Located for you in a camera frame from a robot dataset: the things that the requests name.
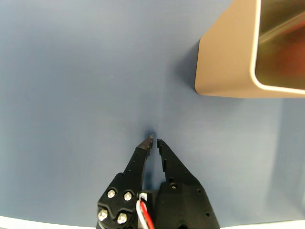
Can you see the blue-grey table mat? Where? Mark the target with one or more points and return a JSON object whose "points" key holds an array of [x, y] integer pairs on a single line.
{"points": [[71, 95]]}

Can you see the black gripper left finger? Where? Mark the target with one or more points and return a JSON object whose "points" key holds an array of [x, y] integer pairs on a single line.
{"points": [[121, 190]]}

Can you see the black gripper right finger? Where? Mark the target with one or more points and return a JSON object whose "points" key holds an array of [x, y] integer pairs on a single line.
{"points": [[183, 202]]}

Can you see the square metal tin container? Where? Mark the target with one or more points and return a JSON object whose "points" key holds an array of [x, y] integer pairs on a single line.
{"points": [[226, 59]]}

